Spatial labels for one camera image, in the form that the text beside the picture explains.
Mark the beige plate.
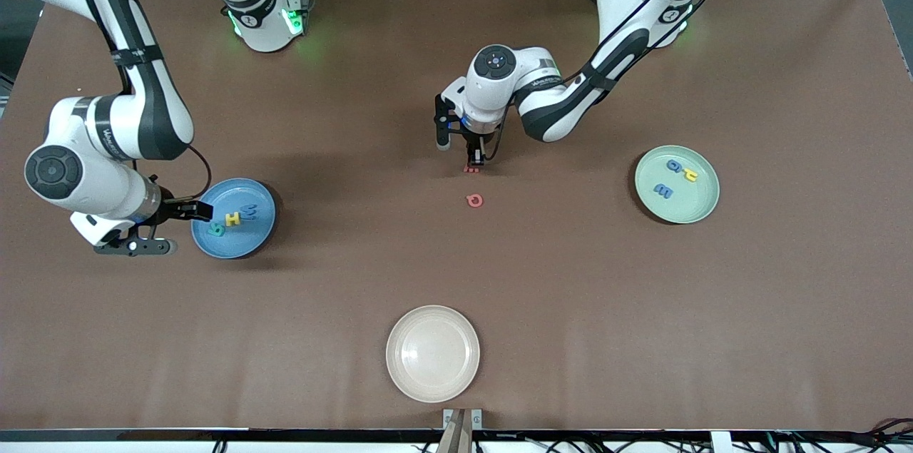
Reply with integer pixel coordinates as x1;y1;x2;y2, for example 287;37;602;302
386;305;481;404

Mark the grey metal mounting bracket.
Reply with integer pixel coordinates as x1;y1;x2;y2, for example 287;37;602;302
442;409;483;431

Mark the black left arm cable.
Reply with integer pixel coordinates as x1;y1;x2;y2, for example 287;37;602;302
485;0;735;163

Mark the green plate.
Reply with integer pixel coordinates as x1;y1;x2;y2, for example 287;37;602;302
635;145;720;225

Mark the blue plate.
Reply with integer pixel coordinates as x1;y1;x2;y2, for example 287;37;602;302
191;178;277;259

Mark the tan wooden post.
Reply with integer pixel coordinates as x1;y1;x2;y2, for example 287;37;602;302
437;410;473;453

